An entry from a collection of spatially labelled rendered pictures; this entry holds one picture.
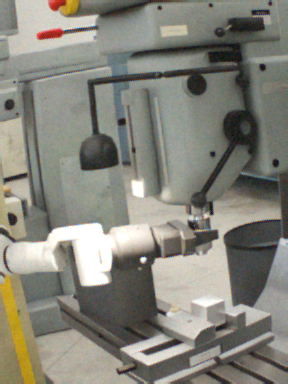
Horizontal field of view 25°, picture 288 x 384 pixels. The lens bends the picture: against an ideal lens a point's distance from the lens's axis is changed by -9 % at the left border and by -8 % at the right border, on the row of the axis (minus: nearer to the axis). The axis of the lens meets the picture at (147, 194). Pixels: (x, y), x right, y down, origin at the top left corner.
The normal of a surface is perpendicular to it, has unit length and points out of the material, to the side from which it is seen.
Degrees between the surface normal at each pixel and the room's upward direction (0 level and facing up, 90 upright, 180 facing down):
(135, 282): 90
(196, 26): 90
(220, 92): 90
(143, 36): 90
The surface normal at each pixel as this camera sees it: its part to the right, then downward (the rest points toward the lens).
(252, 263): -0.45, 0.31
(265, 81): 0.50, 0.13
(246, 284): -0.63, 0.30
